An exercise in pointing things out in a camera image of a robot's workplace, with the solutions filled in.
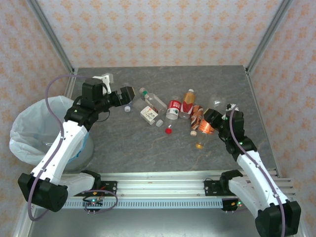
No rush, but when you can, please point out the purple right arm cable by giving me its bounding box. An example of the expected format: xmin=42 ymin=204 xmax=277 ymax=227
xmin=228 ymin=105 xmax=288 ymax=237

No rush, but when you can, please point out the clear bottle with red label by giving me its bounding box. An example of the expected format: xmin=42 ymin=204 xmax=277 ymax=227
xmin=164 ymin=95 xmax=183 ymax=121

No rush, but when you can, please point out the orange label bottle orange cap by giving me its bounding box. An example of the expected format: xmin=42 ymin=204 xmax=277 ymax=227
xmin=195 ymin=118 xmax=215 ymax=150

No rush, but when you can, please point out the grey metal base plate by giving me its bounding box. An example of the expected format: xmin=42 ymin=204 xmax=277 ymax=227
xmin=24 ymin=209 xmax=307 ymax=237

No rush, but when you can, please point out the orange tea bottle red label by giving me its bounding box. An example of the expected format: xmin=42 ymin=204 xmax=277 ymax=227
xmin=179 ymin=88 xmax=197 ymax=119

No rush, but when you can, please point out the brown striped bottle cream cap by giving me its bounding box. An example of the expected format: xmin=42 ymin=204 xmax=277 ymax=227
xmin=189 ymin=105 xmax=204 ymax=138

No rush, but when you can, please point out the white bag trash bin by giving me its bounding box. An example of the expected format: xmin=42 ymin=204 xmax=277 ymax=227
xmin=9 ymin=96 xmax=89 ymax=166

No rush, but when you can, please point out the small white carton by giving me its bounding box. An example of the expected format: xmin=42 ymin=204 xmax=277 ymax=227
xmin=132 ymin=98 xmax=164 ymax=128

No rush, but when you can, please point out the small circuit board with LEDs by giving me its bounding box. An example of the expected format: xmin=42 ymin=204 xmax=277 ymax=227
xmin=82 ymin=196 xmax=104 ymax=215
xmin=221 ymin=198 xmax=244 ymax=215

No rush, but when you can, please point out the aluminium frame post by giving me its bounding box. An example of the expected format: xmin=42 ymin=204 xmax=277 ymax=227
xmin=26 ymin=0 xmax=76 ymax=75
xmin=245 ymin=0 xmax=294 ymax=75

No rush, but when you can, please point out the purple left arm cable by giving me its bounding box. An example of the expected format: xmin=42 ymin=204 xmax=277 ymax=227
xmin=26 ymin=74 xmax=119 ymax=222

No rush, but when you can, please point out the aluminium table side rail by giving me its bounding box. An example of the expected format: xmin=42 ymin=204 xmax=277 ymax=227
xmin=63 ymin=68 xmax=79 ymax=99
xmin=245 ymin=68 xmax=282 ymax=177

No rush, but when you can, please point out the long aluminium mounting rail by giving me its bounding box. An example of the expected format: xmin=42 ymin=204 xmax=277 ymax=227
xmin=60 ymin=170 xmax=296 ymax=198

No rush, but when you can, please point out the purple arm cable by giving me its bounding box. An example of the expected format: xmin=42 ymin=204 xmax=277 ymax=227
xmin=26 ymin=74 xmax=119 ymax=222
xmin=228 ymin=105 xmax=288 ymax=237

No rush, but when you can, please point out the grey slotted cable duct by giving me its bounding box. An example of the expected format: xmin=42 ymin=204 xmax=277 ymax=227
xmin=63 ymin=199 xmax=237 ymax=210

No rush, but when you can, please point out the clear crushed plastic bottle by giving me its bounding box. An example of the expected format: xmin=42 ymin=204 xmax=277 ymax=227
xmin=208 ymin=95 xmax=229 ymax=111

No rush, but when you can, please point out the clear bottle with green cap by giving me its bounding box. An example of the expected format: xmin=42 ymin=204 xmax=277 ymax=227
xmin=138 ymin=87 xmax=168 ymax=115

